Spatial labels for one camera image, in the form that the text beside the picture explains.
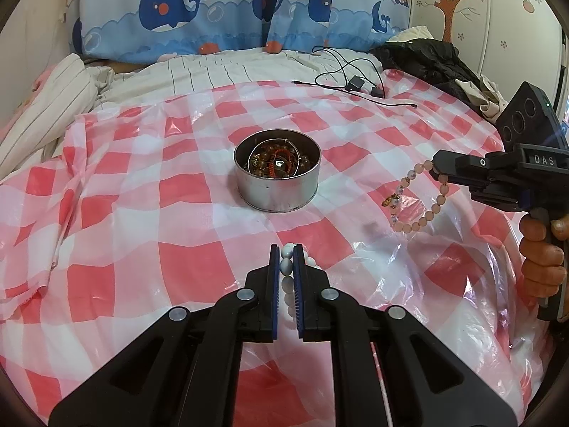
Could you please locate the blue whale print pillow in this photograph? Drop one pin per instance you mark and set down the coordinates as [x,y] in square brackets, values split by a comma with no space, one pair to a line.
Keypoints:
[178,13]
[346,9]

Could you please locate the black charger plug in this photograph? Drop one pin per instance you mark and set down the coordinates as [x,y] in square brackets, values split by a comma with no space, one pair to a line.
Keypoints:
[355,83]
[378,91]

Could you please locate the white wardrobe with tree sticker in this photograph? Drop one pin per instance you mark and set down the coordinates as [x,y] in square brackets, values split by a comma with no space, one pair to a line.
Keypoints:
[489,18]

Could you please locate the red white checked plastic tablecloth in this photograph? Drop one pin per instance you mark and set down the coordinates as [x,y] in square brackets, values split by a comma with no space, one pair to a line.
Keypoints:
[155,231]

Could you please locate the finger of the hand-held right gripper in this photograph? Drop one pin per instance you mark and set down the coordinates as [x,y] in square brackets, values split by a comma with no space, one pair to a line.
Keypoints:
[462,167]
[502,195]

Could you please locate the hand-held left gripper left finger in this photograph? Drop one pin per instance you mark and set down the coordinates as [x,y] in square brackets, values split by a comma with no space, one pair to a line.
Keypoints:
[274,275]

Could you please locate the brown bead jewellery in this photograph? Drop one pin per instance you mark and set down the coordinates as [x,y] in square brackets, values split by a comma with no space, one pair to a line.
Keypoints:
[291,141]

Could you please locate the black jacket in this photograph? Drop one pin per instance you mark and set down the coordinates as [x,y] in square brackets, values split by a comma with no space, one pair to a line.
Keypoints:
[426,62]

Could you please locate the person's right hand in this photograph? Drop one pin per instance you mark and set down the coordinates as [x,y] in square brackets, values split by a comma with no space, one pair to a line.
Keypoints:
[538,267]

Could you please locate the round silver metal tin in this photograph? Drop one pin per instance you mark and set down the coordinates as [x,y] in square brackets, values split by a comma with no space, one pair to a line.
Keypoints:
[275,195]

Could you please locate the beige cloth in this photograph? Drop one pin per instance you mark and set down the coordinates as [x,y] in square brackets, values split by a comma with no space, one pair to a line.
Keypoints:
[486,95]

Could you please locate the white striped blanket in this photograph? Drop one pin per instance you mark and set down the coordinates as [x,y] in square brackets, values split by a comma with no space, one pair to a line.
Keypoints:
[49,106]

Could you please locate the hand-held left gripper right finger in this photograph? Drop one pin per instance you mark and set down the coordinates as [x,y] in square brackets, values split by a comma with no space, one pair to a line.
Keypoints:
[299,275]

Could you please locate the white striped bed sheet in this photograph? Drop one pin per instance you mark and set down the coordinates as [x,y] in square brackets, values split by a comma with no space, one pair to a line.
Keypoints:
[231,73]

